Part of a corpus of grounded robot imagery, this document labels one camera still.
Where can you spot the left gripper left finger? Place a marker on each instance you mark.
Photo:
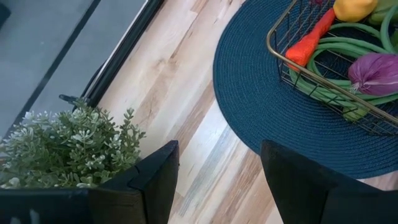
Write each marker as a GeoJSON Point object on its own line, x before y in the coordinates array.
{"type": "Point", "coordinates": [124, 205]}

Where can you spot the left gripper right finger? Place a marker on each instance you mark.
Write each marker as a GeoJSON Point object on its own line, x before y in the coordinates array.
{"type": "Point", "coordinates": [311, 202]}

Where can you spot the purple onion bunch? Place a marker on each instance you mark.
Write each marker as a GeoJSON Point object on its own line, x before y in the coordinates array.
{"type": "Point", "coordinates": [376, 73]}

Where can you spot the orange-red carrot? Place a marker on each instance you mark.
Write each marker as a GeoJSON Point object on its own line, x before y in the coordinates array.
{"type": "Point", "coordinates": [306, 46]}

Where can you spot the long green beans bundle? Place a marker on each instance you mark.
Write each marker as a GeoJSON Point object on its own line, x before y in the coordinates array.
{"type": "Point", "coordinates": [351, 42]}

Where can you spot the small yellow bell pepper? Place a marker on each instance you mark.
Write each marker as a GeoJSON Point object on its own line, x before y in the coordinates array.
{"type": "Point", "coordinates": [354, 9]}

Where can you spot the potted green plant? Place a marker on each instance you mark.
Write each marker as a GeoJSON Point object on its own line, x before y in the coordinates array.
{"type": "Point", "coordinates": [71, 146]}

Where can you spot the round dark blue placemat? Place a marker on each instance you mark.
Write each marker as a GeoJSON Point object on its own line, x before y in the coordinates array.
{"type": "Point", "coordinates": [264, 109]}

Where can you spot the black aluminium table frame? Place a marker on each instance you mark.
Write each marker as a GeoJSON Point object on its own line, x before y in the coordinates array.
{"type": "Point", "coordinates": [122, 53]}

